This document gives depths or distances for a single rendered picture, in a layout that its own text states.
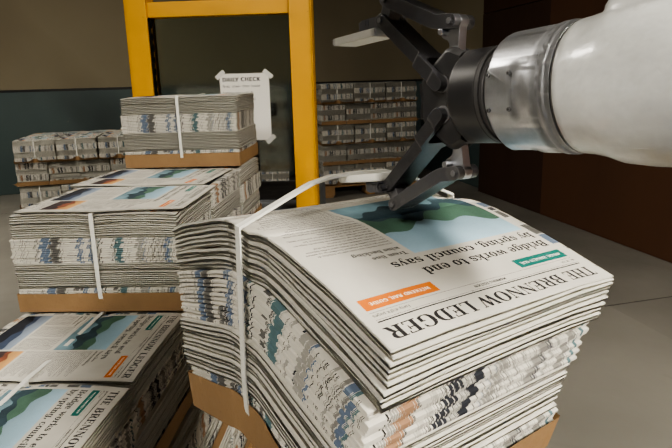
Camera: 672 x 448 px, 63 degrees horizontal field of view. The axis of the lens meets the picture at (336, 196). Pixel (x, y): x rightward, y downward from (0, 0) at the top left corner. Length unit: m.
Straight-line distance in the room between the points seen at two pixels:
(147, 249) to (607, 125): 1.05
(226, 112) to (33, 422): 1.08
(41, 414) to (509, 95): 0.86
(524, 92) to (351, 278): 0.19
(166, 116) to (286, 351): 1.40
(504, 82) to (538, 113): 0.03
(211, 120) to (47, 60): 6.21
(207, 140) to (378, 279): 1.40
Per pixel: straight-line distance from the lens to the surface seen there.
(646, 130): 0.35
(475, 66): 0.43
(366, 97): 6.34
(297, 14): 2.27
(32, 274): 1.39
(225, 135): 1.78
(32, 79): 7.96
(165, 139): 1.84
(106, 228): 1.29
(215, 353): 0.64
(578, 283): 0.54
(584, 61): 0.36
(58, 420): 1.00
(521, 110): 0.39
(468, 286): 0.47
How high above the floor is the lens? 1.33
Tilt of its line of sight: 12 degrees down
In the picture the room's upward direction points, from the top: 2 degrees counter-clockwise
